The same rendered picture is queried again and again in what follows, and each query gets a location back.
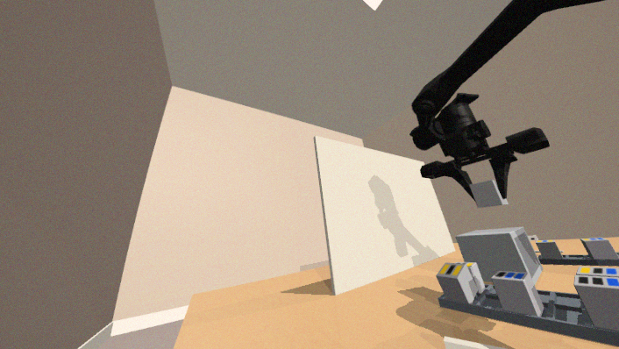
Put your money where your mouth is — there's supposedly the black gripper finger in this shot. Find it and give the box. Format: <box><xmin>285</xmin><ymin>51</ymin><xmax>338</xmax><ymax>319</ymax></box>
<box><xmin>442</xmin><ymin>168</ymin><xmax>475</xmax><ymax>201</ymax></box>
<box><xmin>489</xmin><ymin>153</ymin><xmax>518</xmax><ymax>199</ymax></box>

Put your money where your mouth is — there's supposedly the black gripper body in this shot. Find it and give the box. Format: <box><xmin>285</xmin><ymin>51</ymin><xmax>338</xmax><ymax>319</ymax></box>
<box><xmin>420</xmin><ymin>121</ymin><xmax>550</xmax><ymax>179</ymax></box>

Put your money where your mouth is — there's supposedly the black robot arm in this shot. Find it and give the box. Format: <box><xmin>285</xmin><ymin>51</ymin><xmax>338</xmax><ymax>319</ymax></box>
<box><xmin>409</xmin><ymin>0</ymin><xmax>604</xmax><ymax>157</ymax></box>

